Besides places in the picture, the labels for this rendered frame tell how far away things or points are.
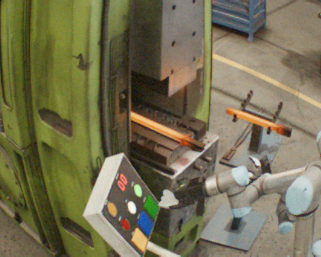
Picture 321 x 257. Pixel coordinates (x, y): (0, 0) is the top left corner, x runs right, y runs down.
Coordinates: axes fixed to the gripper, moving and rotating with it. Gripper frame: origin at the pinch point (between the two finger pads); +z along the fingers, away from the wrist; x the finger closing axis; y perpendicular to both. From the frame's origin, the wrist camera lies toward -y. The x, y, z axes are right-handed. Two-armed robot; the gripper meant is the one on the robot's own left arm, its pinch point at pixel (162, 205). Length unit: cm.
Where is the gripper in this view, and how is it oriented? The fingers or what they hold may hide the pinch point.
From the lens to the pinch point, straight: 180.1
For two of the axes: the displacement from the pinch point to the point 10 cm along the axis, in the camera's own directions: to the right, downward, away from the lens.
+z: -8.6, 3.0, 4.2
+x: -2.0, 5.6, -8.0
